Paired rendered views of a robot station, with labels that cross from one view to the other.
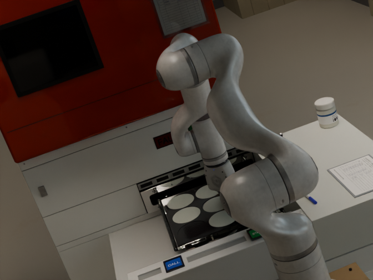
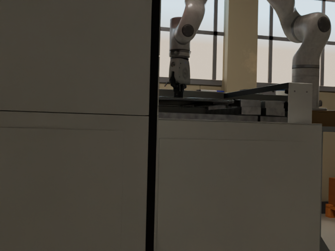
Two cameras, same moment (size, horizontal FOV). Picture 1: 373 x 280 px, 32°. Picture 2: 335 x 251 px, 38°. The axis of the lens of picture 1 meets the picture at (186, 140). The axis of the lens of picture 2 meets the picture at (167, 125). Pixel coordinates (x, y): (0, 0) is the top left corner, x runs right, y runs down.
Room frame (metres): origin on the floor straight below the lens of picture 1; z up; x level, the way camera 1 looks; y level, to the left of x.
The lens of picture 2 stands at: (2.40, 1.82, 0.78)
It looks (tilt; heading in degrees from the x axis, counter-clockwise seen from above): 1 degrees up; 257
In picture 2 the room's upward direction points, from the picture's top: 1 degrees clockwise
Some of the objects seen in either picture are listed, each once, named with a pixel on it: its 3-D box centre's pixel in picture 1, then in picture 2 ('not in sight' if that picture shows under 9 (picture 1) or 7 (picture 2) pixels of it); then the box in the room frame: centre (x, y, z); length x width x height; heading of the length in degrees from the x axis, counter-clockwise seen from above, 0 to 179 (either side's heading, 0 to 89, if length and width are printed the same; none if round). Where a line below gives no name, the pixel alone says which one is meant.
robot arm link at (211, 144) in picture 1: (206, 135); (180, 34); (1.94, -0.07, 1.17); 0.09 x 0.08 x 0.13; 91
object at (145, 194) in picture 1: (199, 181); not in sight; (2.19, 0.00, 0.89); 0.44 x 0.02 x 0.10; 94
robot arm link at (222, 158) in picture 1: (214, 156); (179, 54); (1.94, -0.07, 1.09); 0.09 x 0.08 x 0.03; 46
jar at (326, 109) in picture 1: (326, 112); not in sight; (2.16, -0.51, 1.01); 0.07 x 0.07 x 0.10
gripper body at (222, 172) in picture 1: (220, 173); (179, 70); (1.94, -0.07, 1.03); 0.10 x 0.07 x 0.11; 46
